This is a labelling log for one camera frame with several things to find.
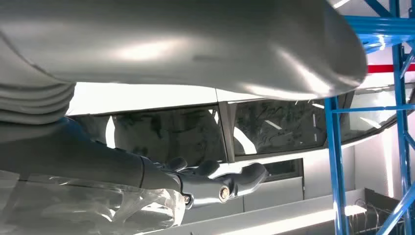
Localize blue steel shelf rack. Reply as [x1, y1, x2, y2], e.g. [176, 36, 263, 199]
[324, 0, 415, 235]

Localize white car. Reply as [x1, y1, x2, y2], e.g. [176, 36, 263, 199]
[66, 81, 415, 235]

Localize red barrier belt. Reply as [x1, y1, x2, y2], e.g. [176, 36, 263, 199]
[367, 64, 415, 74]

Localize dark open box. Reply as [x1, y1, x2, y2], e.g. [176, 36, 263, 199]
[348, 187, 403, 235]

